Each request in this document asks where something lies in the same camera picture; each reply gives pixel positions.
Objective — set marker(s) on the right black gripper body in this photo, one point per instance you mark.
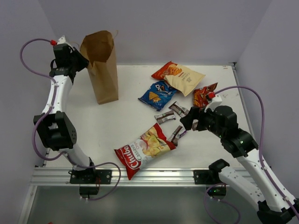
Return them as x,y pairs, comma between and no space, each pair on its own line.
207,121

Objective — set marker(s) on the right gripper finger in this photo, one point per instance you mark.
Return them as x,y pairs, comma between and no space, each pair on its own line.
187,122
195,112

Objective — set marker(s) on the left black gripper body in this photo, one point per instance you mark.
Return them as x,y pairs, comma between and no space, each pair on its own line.
78,59

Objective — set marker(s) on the dark chocolate bar wrapper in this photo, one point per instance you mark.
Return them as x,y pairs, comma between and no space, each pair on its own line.
194,125

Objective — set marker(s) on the purple brown candy wrapper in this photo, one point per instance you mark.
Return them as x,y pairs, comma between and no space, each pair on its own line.
178,109

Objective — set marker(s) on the brown purple chocolate bar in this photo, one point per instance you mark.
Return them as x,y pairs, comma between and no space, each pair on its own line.
179,132

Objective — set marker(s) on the dark red snack bag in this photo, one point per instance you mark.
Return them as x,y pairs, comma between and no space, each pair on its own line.
199,95

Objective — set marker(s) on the brown chocolate bar wrapper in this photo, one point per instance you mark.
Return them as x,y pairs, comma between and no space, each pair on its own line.
163,117

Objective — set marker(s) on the brown paper bag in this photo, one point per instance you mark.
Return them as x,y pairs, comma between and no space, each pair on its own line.
99,49

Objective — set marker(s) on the beige orange cassava chip bag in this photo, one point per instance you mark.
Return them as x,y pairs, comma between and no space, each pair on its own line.
179,77

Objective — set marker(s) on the blue snack bag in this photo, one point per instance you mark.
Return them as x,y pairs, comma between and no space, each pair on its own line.
158,95

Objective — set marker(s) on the red chip bag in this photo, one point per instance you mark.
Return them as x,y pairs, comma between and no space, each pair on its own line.
137,154

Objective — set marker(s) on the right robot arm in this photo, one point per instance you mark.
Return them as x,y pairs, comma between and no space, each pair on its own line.
273,203

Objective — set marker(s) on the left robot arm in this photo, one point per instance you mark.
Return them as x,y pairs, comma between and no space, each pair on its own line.
53,126

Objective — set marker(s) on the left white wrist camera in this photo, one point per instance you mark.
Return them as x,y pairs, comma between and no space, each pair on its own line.
63,40

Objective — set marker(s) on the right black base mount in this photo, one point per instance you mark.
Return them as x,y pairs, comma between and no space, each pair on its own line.
202,176

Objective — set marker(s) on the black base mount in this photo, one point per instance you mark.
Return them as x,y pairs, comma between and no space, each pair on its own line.
202,176
91,176

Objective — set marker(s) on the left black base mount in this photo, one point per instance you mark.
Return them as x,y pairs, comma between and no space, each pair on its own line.
91,176

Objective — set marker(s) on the aluminium front rail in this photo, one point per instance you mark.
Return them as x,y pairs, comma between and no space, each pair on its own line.
149,177

